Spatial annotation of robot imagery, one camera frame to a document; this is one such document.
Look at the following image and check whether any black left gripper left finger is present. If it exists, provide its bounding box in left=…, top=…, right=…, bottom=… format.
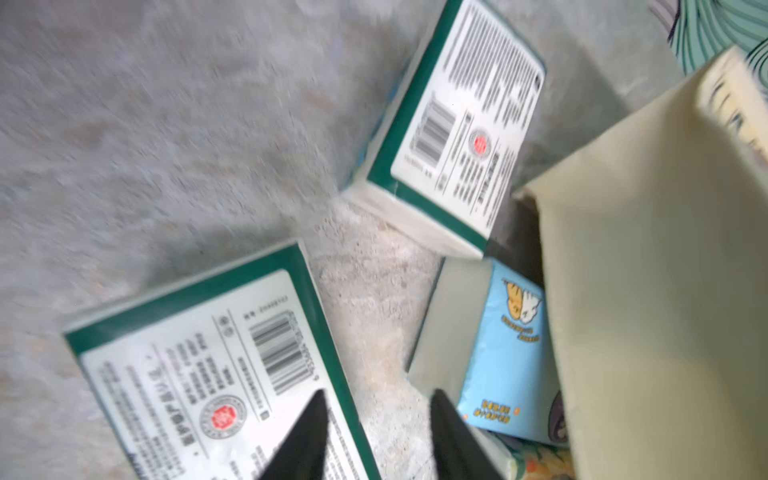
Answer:
left=260, top=390, right=328, bottom=480

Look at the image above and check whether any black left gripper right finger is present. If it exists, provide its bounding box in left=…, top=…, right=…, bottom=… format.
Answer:
left=430, top=389, right=502, bottom=480

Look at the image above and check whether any floral canvas tote bag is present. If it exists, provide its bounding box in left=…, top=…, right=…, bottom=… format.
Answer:
left=524, top=48, right=767, bottom=479

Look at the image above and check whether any green tissue pack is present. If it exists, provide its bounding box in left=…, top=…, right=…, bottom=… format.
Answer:
left=64, top=240, right=379, bottom=479
left=343, top=1, right=546, bottom=259

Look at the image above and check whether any blue dog tissue pack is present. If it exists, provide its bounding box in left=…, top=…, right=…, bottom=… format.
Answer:
left=407, top=257, right=568, bottom=447

